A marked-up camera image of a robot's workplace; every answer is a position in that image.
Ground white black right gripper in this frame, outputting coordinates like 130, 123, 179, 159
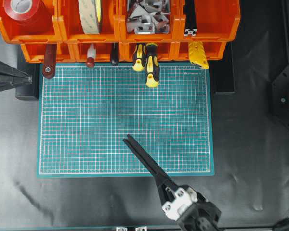
123, 134, 221, 231

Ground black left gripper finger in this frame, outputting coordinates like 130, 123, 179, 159
0, 61, 32, 92

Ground black aluminium frame profile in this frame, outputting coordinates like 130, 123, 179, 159
183, 0, 197, 37

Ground black block under rack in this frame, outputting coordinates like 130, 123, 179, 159
15, 63, 39, 101

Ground orange plastic bin rack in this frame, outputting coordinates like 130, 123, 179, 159
0, 0, 241, 63

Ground red tape roll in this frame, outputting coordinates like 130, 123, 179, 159
3, 0, 52, 26

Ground green cutting mat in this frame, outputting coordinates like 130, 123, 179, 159
37, 62, 214, 178

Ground beige double-sided tape roll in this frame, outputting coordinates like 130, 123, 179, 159
78, 0, 102, 34

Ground long yellow-black screwdriver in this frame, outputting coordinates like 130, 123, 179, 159
145, 43, 160, 88

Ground short yellow-black screwdriver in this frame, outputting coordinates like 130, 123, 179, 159
132, 43, 146, 72

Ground yellow utility knife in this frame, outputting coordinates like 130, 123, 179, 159
188, 41, 209, 70

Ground silver corner brackets pile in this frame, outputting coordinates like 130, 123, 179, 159
126, 0, 171, 34

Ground brown wooden tool handle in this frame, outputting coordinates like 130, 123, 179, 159
42, 44, 57, 79

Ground dark brown tool handle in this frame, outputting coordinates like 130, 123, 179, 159
110, 43, 119, 66

